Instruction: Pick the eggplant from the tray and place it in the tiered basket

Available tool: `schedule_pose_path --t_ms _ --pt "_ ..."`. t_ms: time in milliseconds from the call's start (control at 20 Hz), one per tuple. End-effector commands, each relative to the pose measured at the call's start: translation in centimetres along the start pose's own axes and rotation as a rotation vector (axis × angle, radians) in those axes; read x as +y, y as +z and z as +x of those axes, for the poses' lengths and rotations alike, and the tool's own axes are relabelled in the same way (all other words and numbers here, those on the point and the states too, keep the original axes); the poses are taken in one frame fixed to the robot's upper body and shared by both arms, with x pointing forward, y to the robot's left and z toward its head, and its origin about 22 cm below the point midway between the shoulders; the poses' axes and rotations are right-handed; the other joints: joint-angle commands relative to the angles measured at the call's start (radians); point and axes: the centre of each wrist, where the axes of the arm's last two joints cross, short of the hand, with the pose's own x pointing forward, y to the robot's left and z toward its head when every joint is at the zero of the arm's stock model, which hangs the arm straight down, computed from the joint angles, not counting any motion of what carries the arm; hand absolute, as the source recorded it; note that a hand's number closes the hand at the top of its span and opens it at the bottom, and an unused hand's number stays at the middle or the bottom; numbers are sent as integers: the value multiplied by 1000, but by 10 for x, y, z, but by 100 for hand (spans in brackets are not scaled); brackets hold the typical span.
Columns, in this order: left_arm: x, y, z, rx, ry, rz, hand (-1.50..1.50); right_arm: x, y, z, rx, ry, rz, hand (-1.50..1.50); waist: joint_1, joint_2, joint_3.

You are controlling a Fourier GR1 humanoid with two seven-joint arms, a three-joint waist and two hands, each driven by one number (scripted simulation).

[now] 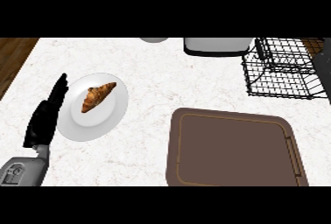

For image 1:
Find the white and black appliance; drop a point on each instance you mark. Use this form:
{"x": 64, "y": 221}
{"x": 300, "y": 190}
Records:
{"x": 216, "y": 46}

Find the brown rectangular tray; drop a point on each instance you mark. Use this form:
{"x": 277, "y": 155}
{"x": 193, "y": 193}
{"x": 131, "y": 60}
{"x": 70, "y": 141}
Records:
{"x": 235, "y": 148}

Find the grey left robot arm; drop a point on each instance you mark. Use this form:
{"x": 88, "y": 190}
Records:
{"x": 26, "y": 172}

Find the brown croissant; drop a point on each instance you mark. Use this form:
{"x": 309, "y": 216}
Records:
{"x": 98, "y": 96}

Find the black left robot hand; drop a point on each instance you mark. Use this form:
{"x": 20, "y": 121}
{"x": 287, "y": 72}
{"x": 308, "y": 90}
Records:
{"x": 43, "y": 116}

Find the white round plate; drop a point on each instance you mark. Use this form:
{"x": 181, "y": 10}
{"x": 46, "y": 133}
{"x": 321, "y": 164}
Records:
{"x": 95, "y": 107}

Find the dark grey upright panel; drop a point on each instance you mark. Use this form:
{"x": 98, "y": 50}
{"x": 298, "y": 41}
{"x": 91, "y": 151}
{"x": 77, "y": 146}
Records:
{"x": 324, "y": 70}

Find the pale grey round object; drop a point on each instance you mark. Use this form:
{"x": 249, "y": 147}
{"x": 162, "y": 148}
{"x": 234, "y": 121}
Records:
{"x": 153, "y": 39}

